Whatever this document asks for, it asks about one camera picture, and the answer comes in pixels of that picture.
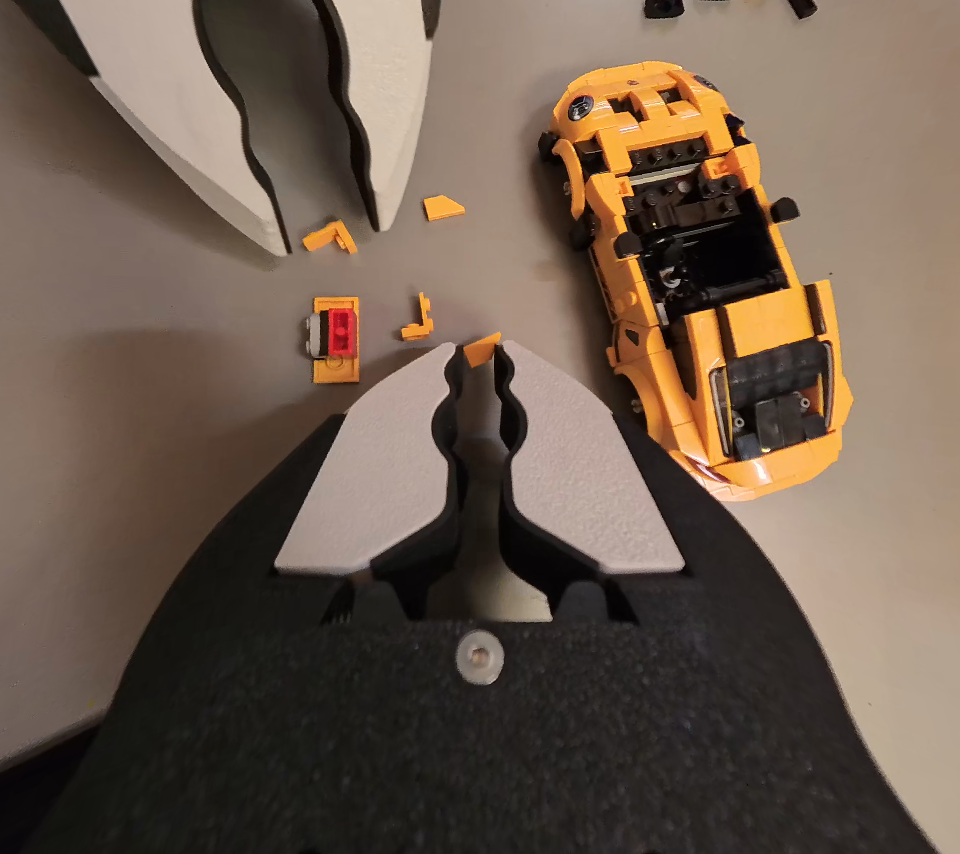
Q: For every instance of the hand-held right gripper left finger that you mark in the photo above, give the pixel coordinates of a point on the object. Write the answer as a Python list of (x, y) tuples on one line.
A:
[(375, 479)]

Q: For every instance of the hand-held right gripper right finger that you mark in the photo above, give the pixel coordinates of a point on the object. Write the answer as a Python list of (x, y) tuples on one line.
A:
[(592, 479)]

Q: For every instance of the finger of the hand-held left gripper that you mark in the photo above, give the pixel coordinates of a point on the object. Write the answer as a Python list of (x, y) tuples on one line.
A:
[(135, 29), (382, 44)]

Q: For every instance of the orange plate with red brick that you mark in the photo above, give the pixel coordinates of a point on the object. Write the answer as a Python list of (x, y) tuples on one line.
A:
[(337, 336)]

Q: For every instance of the orange lego bracket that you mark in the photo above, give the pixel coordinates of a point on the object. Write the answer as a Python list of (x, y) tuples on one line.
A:
[(416, 331), (322, 237)]

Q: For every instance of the orange lego wedge tile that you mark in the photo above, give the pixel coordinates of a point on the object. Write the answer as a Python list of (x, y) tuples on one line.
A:
[(442, 209), (478, 351)]

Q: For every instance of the yellow lego car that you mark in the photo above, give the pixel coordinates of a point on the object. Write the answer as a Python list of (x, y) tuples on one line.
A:
[(697, 284)]

